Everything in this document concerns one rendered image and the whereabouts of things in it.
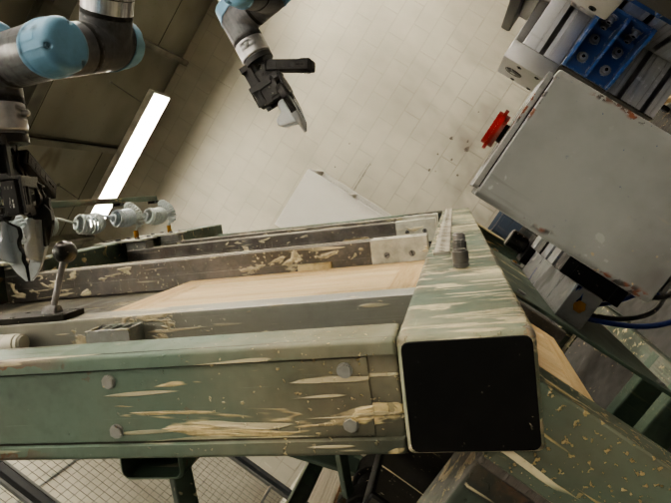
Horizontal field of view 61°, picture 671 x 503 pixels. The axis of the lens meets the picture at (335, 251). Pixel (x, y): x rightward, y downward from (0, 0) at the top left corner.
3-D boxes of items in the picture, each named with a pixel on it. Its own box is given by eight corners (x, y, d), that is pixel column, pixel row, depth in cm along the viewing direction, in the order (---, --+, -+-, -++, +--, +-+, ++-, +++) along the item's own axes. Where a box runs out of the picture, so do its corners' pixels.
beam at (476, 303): (548, 454, 48) (538, 329, 47) (407, 457, 51) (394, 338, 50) (471, 231, 263) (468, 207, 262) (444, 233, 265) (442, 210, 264)
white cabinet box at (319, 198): (511, 300, 470) (308, 168, 491) (470, 355, 481) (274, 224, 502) (503, 287, 529) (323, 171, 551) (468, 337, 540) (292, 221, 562)
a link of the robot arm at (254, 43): (267, 38, 140) (256, 28, 132) (276, 54, 140) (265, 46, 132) (242, 55, 142) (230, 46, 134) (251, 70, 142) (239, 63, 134)
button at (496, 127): (525, 117, 50) (504, 104, 50) (498, 156, 50) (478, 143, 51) (520, 121, 53) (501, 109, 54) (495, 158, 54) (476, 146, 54)
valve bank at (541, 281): (754, 306, 67) (576, 197, 69) (675, 400, 70) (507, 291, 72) (627, 253, 115) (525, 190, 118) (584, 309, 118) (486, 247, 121)
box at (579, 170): (761, 186, 43) (554, 63, 45) (659, 311, 46) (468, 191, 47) (695, 185, 55) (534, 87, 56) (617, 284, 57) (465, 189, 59)
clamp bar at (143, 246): (436, 241, 175) (428, 163, 172) (98, 273, 200) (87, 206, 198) (437, 238, 184) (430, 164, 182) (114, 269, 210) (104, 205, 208)
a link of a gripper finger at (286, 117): (289, 141, 138) (271, 108, 138) (310, 129, 137) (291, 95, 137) (286, 140, 135) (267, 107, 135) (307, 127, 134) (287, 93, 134)
